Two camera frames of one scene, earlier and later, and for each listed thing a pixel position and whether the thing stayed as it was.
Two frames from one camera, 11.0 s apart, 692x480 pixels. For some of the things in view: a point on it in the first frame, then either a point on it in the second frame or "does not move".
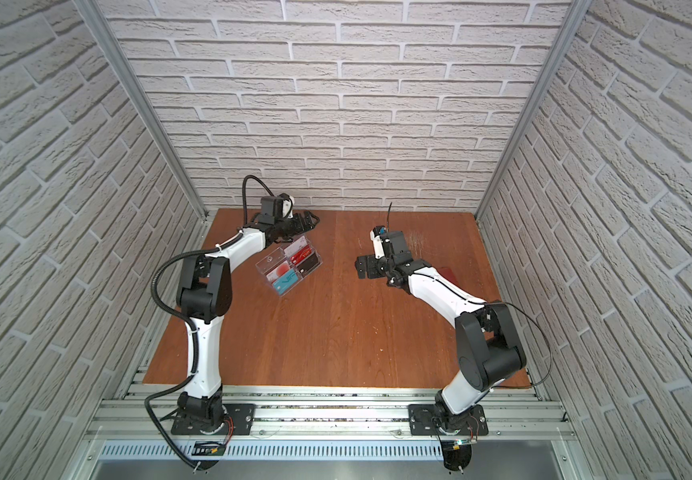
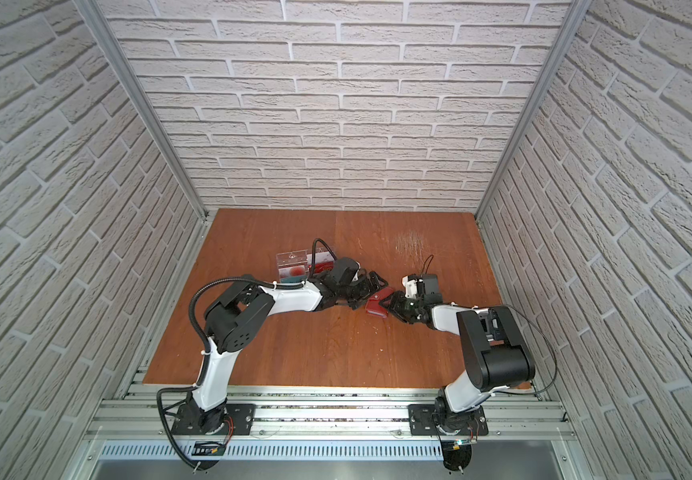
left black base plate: x=239 y=419 does not move
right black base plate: x=432 y=420 does not move
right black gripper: x=363 y=263 to x=396 y=305
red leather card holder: x=448 y=274 to x=373 y=305
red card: x=301 y=254 to x=323 y=266
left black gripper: x=303 y=226 to x=370 y=288
